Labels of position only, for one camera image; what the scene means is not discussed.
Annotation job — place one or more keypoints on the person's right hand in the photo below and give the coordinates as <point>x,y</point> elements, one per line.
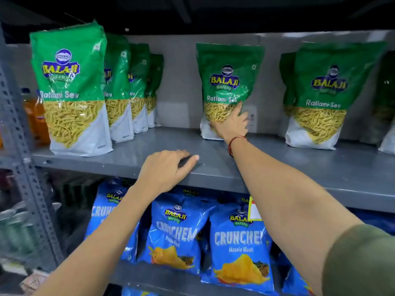
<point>231,126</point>

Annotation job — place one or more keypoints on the person's left hand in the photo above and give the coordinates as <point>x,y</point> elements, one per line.
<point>160,172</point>

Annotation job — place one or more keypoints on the person's right fingers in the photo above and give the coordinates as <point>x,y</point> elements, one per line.
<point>242,118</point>

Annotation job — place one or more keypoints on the person's left thumb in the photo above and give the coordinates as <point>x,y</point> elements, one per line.
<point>187,168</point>

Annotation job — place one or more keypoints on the green snack packet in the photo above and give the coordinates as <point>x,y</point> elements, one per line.
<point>228,77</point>

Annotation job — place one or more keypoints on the person's left forearm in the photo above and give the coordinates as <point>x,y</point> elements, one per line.
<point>101,237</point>

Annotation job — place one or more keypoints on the person's right forearm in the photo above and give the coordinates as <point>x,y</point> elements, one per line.
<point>287,206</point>

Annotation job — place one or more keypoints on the white label sticker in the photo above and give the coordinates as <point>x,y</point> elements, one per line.
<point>253,120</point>

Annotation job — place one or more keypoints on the row of blue chip packets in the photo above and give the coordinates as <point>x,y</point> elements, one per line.
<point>176,231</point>

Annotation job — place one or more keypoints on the grey metal shelf board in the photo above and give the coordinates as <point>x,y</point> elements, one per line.
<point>160,280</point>
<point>324,169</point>

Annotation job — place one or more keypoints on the orange drink bottle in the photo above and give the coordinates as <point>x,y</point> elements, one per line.
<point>28,110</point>
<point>41,123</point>

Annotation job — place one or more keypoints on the perforated grey metal upright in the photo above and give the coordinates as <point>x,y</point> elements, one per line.
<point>27,181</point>

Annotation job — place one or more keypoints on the green drink cans pack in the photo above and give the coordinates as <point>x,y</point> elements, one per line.
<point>17,228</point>

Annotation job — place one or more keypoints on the olive green sleeve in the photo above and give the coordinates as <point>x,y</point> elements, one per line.
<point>361,262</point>

